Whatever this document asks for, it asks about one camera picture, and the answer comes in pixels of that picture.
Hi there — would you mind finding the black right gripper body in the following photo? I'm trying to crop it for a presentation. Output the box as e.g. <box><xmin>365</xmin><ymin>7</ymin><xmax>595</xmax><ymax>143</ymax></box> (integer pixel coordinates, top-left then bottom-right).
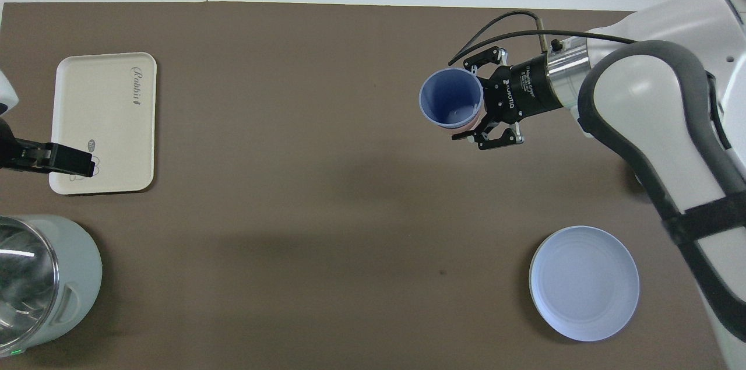
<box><xmin>485</xmin><ymin>54</ymin><xmax>565</xmax><ymax>124</ymax></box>

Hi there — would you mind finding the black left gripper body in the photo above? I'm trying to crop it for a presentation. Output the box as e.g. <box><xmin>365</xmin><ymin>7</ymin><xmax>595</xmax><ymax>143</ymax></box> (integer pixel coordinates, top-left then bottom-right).
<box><xmin>0</xmin><ymin>117</ymin><xmax>19</xmax><ymax>172</ymax></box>

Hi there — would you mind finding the pink cup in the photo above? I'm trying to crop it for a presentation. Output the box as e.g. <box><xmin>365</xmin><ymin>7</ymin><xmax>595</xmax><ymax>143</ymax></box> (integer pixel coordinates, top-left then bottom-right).
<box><xmin>446</xmin><ymin>112</ymin><xmax>483</xmax><ymax>135</ymax></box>

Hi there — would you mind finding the blue ribbed cup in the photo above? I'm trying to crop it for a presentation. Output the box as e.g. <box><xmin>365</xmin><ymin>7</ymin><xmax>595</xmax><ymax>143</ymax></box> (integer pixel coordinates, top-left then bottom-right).
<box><xmin>419</xmin><ymin>68</ymin><xmax>484</xmax><ymax>129</ymax></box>

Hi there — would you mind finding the cream tray with bear print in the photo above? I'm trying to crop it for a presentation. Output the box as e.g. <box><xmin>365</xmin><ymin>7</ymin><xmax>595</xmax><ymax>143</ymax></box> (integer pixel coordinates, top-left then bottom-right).
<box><xmin>49</xmin><ymin>52</ymin><xmax>157</xmax><ymax>195</ymax></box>

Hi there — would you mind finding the pale green cooking pot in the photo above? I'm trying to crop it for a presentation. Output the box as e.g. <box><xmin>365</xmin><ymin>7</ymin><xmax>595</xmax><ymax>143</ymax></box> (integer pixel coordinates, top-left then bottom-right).
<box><xmin>0</xmin><ymin>214</ymin><xmax>103</xmax><ymax>358</ymax></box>

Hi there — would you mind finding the glass pot lid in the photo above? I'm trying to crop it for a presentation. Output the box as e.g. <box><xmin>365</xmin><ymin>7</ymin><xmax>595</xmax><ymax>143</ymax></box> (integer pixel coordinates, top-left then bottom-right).
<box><xmin>0</xmin><ymin>217</ymin><xmax>61</xmax><ymax>347</ymax></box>

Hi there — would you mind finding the light blue plate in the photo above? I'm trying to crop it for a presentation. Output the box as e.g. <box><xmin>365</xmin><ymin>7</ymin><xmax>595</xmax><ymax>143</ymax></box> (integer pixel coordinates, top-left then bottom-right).
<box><xmin>529</xmin><ymin>225</ymin><xmax>640</xmax><ymax>342</ymax></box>

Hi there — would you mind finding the brown table mat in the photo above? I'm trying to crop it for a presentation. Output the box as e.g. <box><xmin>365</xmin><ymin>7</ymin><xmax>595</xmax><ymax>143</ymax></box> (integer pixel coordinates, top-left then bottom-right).
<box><xmin>0</xmin><ymin>2</ymin><xmax>735</xmax><ymax>370</ymax></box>

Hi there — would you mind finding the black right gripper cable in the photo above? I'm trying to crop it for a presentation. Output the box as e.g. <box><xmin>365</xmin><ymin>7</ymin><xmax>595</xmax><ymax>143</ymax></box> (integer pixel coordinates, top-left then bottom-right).
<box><xmin>448</xmin><ymin>10</ymin><xmax>637</xmax><ymax>66</ymax></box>

